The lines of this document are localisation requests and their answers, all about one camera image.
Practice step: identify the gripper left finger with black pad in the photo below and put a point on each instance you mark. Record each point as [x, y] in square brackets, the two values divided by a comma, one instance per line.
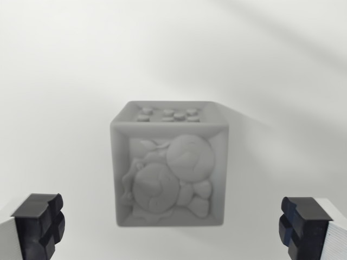
[29, 233]

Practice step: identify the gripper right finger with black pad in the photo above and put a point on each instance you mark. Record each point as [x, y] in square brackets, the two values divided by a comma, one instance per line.
[311, 233]

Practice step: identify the grey embossed rubber cube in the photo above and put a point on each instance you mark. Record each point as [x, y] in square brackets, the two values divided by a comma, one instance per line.
[169, 168]

